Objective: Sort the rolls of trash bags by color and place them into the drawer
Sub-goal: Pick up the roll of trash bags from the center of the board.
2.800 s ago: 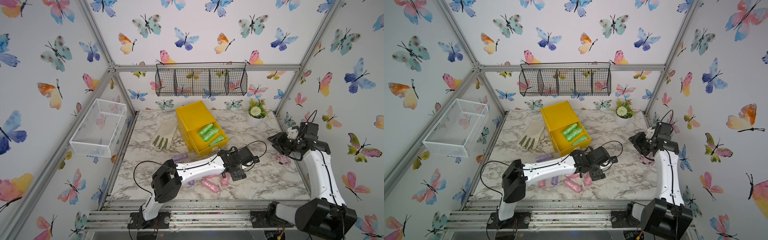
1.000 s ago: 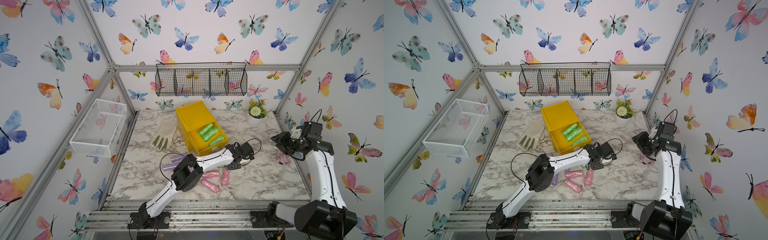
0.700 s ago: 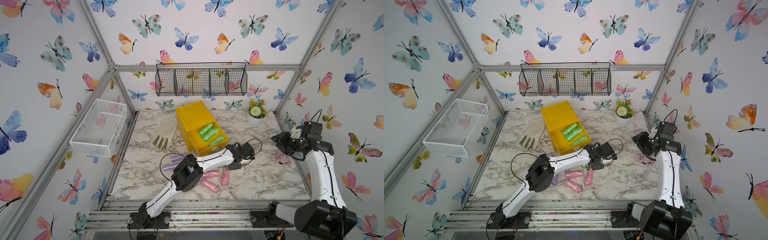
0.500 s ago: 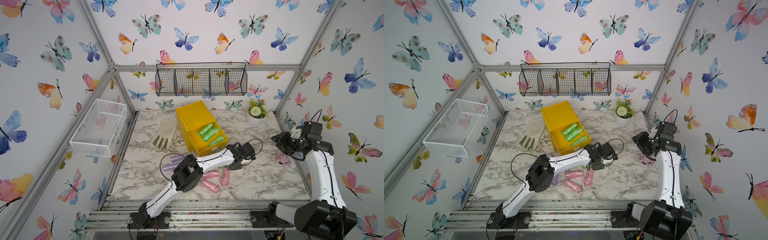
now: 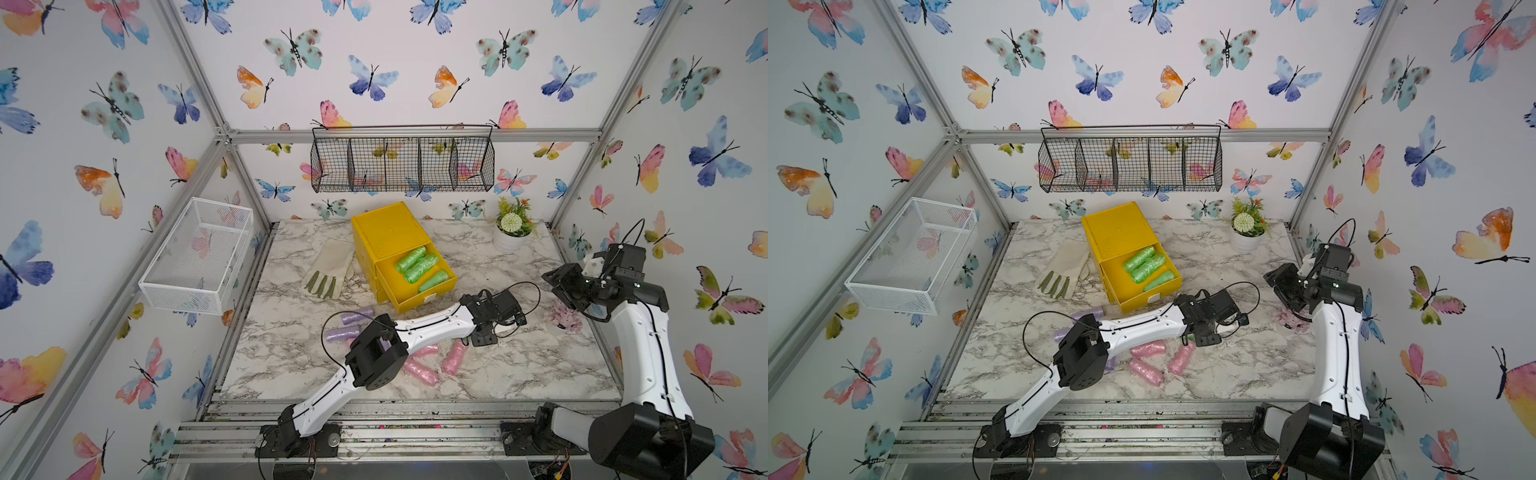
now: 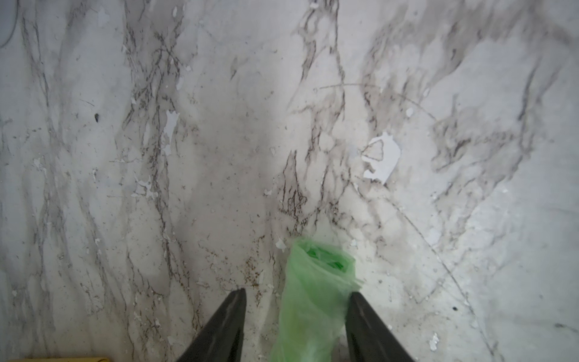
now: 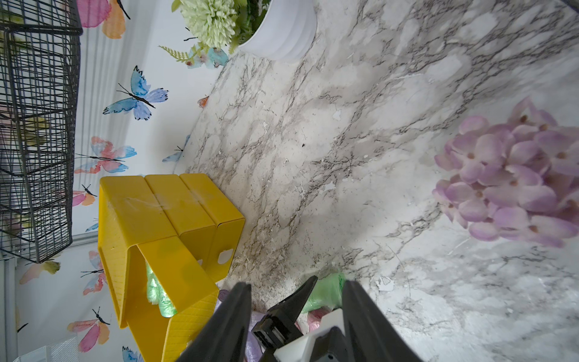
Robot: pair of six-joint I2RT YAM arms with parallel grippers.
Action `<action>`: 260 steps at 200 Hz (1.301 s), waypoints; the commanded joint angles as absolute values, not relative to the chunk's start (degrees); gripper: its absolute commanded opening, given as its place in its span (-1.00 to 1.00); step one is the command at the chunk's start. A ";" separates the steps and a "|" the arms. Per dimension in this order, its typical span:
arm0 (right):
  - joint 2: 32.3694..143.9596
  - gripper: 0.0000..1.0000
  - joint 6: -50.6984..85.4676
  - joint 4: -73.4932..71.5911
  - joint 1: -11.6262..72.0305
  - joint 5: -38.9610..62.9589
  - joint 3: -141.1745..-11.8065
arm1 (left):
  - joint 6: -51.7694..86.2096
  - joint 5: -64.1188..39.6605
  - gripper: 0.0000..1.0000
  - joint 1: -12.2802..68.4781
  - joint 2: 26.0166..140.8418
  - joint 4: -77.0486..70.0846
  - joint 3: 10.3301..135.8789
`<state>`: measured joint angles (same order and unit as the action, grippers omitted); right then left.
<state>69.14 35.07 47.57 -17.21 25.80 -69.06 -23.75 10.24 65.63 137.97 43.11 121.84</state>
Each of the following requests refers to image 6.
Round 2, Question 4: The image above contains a green roll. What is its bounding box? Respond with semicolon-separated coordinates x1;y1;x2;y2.
269;238;361;361

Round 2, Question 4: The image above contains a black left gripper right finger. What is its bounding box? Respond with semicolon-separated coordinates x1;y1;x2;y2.
345;292;414;362

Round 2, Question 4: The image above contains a yellow three-drawer box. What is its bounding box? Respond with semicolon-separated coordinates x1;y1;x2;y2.
7;357;111;362

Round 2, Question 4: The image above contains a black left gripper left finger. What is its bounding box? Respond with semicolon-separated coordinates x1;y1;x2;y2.
177;288;247;362

